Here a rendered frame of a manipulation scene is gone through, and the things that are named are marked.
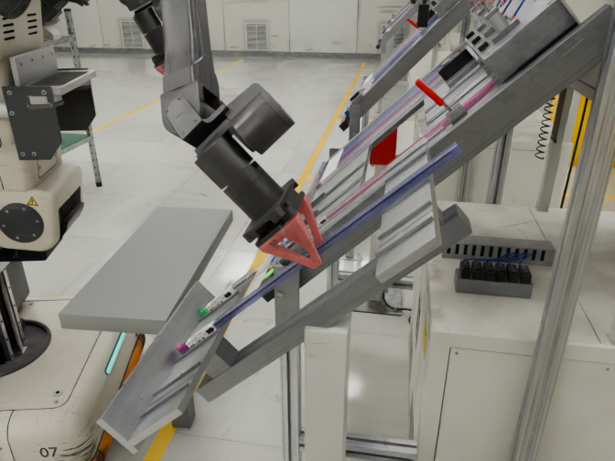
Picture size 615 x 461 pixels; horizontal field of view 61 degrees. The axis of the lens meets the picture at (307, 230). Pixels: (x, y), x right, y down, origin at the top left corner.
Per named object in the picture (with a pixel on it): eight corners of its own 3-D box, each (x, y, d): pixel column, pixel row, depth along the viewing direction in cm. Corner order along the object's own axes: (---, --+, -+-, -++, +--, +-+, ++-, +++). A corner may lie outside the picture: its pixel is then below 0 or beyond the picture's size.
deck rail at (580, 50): (294, 293, 106) (273, 272, 105) (296, 287, 108) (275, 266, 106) (634, 37, 77) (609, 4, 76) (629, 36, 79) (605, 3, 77)
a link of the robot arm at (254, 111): (199, 135, 74) (161, 111, 66) (257, 78, 72) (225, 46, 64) (243, 195, 69) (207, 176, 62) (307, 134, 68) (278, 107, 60)
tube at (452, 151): (182, 355, 80) (177, 349, 80) (186, 348, 82) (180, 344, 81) (462, 152, 60) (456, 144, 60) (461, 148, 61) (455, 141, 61)
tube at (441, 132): (202, 317, 90) (198, 313, 90) (205, 313, 92) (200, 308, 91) (447, 133, 70) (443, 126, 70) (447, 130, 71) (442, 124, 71)
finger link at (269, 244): (341, 234, 71) (294, 185, 69) (336, 260, 65) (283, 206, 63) (306, 262, 74) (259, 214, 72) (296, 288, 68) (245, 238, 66)
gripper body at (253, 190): (302, 186, 71) (264, 146, 70) (288, 217, 62) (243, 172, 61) (269, 214, 74) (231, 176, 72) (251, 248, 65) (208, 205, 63)
